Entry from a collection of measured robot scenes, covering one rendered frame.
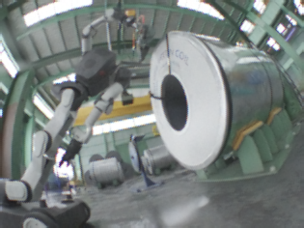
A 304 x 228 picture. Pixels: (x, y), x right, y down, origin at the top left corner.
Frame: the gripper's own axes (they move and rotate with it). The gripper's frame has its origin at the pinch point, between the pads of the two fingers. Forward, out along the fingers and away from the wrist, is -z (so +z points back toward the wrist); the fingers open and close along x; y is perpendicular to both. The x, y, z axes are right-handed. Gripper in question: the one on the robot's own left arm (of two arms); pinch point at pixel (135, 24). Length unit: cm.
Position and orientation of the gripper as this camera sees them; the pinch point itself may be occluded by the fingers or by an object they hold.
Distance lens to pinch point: 109.3
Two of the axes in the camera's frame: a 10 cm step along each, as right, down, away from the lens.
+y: 2.0, -0.4, -9.8
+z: -8.3, -5.4, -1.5
